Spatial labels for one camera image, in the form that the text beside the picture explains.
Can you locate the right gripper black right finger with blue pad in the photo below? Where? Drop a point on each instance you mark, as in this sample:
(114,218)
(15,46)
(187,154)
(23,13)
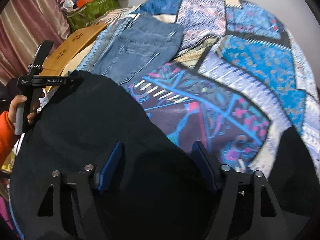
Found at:
(245,206)

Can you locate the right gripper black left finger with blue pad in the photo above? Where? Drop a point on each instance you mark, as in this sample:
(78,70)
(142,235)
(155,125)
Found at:
(65,207)

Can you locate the black pants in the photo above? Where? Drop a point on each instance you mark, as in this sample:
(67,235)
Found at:
(158,193)

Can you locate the orange sleeve forearm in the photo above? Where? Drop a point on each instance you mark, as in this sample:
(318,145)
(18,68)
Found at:
(7,136)

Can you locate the person's left hand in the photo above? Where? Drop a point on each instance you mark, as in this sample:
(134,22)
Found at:
(18,100)

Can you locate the wooden headboard panel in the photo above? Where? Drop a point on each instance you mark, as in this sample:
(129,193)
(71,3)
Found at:
(75,43)

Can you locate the striped pink curtain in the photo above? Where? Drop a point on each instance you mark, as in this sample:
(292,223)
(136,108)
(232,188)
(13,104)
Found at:
(24,25)

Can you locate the blue denim jeans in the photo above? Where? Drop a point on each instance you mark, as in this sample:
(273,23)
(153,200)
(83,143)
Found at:
(145,43)

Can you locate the blue patchwork bedspread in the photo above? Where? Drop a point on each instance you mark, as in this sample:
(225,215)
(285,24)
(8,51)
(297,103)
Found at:
(239,83)

